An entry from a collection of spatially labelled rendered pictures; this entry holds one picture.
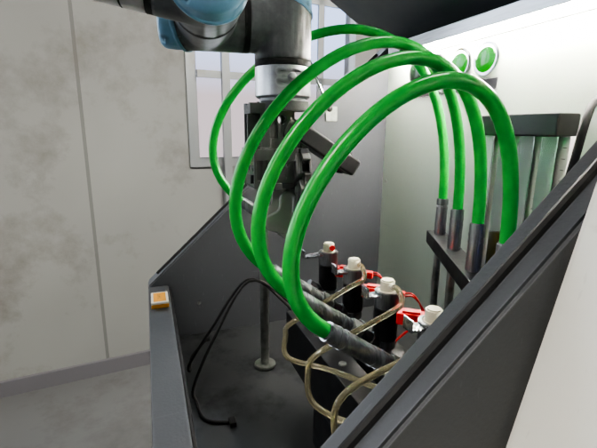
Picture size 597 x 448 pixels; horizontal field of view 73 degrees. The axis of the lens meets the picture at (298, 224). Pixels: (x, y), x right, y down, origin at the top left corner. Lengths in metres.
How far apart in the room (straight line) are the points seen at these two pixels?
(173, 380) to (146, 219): 1.70
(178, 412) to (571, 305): 0.41
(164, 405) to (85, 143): 1.75
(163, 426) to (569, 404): 0.38
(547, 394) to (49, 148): 2.09
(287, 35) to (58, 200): 1.79
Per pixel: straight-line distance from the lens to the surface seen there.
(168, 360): 0.63
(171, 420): 0.52
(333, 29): 0.67
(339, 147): 0.32
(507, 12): 0.71
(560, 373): 0.32
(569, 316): 0.32
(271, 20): 0.56
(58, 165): 2.19
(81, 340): 2.43
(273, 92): 0.55
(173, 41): 0.56
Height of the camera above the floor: 1.27
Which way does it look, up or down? 13 degrees down
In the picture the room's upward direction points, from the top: 1 degrees clockwise
